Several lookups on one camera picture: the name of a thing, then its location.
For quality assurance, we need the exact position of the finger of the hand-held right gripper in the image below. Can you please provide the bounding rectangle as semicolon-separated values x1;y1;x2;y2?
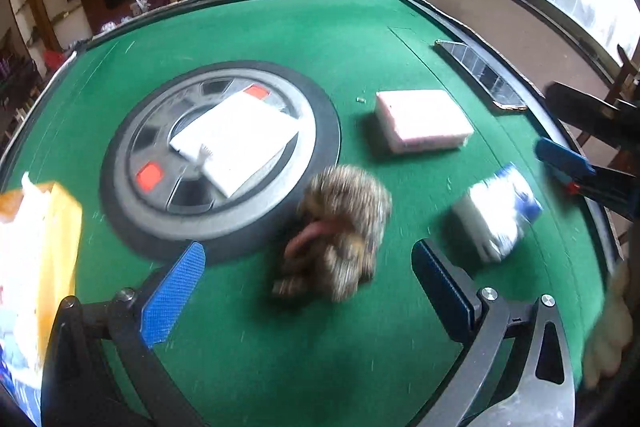
546;81;640;151
535;137;640;224

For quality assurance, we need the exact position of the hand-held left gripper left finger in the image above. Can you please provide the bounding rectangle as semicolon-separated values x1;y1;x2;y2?
42;241;207;427

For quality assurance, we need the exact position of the crumpled white plastic bag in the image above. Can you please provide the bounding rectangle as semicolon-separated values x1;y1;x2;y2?
0;173;53;358

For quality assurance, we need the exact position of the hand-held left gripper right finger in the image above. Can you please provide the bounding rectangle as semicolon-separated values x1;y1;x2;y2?
411;238;577;427

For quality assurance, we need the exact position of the flat white square packet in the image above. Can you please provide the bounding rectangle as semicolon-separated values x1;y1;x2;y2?
169;92;299;198

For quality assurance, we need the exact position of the white and blue tissue pack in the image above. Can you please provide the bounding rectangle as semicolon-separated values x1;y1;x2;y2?
451;162;544;264

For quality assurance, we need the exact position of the brown striped plush toy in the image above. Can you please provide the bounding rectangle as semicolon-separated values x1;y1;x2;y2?
271;164;394;304

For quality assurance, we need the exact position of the round grey table centre disc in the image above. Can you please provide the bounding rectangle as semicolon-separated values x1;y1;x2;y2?
99;60;342;267

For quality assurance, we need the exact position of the cream fuzzy cloth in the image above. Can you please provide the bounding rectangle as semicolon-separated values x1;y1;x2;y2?
582;261;632;390

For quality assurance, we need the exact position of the yellow storage box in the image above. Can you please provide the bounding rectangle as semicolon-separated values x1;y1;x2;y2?
0;179;84;360

